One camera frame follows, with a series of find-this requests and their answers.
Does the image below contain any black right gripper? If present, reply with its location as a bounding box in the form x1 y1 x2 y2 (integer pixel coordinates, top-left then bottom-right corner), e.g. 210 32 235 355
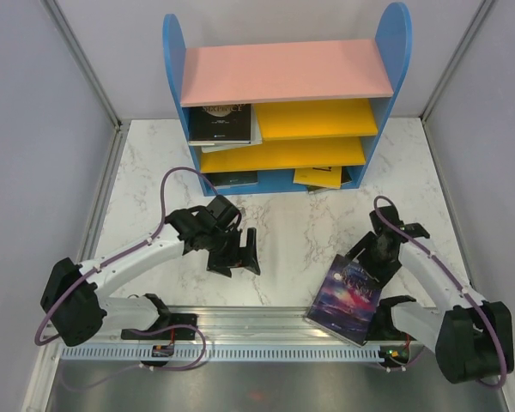
343 231 403 290

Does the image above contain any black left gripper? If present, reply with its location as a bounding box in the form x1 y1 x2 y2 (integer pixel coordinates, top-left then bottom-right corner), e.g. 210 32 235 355
205 227 259 277

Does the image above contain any purple Robinson Crusoe book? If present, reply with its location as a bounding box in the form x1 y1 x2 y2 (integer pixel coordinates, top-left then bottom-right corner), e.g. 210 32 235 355
304 254 381 347

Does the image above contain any teal ocean cover book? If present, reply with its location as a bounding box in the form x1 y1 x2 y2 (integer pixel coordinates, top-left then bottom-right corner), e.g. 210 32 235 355
206 171 258 189

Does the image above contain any dark green Alice Wonderland book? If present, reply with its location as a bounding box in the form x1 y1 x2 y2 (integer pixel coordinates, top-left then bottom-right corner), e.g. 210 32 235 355
306 166 354 195

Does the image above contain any yellow Little Prince book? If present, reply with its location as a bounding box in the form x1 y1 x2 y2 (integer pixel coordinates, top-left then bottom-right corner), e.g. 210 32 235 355
293 167 342 189

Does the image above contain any pale grey Gatsby book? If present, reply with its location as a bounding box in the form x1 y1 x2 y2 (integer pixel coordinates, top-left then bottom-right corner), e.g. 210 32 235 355
201 105 263 153

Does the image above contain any black Moon and Sixpence book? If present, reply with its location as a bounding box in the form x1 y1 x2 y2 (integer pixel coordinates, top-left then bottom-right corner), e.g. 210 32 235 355
188 104 251 146

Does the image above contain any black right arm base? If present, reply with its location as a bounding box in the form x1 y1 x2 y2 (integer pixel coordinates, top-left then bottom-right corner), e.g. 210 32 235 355
366 295 416 342

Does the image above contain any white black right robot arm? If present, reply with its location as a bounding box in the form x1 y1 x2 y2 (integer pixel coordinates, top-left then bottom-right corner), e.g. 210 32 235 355
348 205 514 386

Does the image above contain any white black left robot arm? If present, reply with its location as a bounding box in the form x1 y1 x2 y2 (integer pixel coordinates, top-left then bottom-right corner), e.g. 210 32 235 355
40 196 261 347

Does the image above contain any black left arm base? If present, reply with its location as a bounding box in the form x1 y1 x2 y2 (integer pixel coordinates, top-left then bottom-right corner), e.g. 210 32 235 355
120 294 197 342

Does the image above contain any blue pink yellow shelf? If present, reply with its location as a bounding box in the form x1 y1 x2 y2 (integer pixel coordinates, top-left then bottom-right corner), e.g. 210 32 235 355
162 2 413 195

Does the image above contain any light blue slotted cable duct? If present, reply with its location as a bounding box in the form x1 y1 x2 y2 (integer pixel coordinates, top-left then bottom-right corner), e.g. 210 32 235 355
60 343 387 362

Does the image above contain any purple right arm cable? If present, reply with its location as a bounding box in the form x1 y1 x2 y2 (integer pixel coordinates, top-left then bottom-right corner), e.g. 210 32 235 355
373 196 508 390

